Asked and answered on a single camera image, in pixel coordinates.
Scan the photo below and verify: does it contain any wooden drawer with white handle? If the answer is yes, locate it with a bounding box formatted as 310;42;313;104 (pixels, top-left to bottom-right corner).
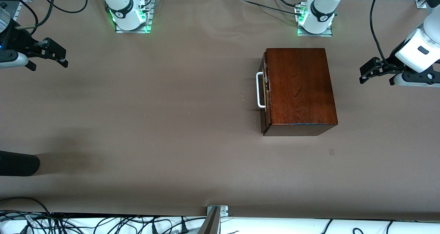
256;52;273;125

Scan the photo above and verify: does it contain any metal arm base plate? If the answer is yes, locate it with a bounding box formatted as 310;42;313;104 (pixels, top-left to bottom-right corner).
297;2;333;37
115;0;153;34

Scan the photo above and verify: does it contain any brown paper table cover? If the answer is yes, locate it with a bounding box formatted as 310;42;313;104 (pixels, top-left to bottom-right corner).
0;0;440;221

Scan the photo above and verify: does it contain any silver metal bracket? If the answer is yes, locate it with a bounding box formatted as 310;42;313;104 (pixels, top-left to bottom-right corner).
206;205;229;218

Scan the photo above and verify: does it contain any grey metal beam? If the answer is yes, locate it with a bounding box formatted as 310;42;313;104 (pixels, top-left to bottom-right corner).
198;207;221;234

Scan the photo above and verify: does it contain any dark brown wooden cabinet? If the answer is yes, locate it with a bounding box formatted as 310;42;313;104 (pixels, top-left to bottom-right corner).
260;47;338;137

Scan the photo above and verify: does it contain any white sheet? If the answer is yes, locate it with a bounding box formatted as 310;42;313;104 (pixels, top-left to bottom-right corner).
0;212;440;234

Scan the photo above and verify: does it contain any black cable with brass connector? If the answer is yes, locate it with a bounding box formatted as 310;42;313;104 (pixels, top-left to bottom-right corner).
15;0;55;31

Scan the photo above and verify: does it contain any black foam cylinder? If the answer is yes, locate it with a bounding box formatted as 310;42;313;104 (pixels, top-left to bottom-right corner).
0;150;41;177

